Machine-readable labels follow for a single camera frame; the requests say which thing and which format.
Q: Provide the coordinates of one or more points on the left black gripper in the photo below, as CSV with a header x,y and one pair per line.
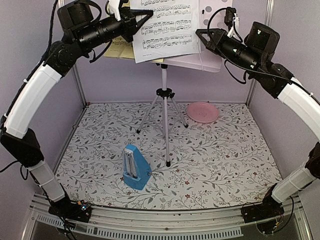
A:
x,y
130,25

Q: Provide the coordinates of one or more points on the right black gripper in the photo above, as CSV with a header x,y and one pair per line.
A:
x,y
214,44

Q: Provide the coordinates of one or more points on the lilac music stand with tripod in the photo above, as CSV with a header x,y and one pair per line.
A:
x,y
198,61

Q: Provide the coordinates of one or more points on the white sheet music page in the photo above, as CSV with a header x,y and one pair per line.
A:
x,y
171,31

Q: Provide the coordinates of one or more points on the yellow sheet music page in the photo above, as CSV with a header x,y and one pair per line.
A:
x,y
120,49

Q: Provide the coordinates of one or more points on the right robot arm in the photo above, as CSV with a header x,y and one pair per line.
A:
x,y
254,56

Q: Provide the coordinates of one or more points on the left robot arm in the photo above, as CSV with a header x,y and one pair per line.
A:
x,y
82,32

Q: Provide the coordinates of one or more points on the pink plate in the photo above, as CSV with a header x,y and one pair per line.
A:
x,y
202,112

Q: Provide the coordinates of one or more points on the floral table mat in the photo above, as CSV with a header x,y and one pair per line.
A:
x,y
221,164

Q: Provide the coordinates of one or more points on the blue metronome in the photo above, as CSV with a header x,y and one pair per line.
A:
x,y
136,170

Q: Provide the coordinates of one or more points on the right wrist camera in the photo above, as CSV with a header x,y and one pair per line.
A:
x,y
232,20

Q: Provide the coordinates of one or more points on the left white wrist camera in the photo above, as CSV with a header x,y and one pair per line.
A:
x,y
112,8

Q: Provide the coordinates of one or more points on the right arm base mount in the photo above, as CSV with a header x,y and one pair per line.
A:
x,y
267,209

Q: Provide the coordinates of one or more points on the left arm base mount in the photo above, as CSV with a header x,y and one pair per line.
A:
x,y
66,209

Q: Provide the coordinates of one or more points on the front aluminium rail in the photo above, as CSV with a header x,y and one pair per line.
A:
x,y
205,224

